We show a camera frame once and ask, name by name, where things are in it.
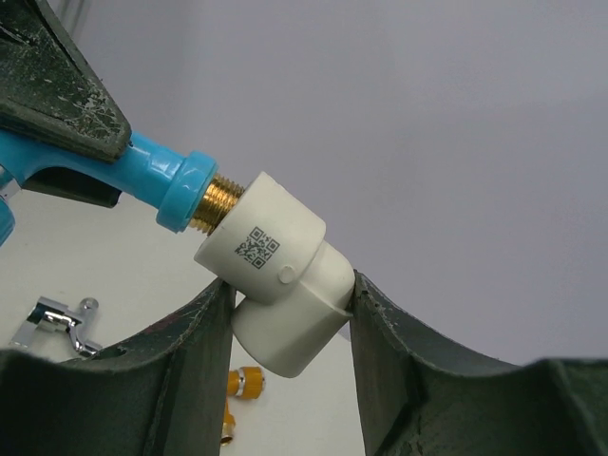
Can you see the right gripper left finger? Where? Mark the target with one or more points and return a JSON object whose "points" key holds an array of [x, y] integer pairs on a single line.
{"points": [[159, 392]]}

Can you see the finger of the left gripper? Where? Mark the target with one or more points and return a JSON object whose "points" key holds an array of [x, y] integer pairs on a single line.
{"points": [[49, 92], [72, 185]]}

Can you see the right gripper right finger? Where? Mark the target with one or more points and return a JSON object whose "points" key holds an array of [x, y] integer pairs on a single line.
{"points": [[421, 393]]}

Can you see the blue water faucet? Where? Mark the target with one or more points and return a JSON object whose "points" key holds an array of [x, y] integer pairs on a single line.
{"points": [[186, 191]]}

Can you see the white elbow pipe fitting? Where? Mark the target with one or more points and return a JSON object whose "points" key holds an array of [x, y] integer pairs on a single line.
{"points": [[297, 288]]}

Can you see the orange water faucet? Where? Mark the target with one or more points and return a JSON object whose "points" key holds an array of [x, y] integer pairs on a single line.
{"points": [[243, 384]]}

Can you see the chrome water faucet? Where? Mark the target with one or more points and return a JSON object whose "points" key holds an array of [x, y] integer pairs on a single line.
{"points": [[55, 317]]}

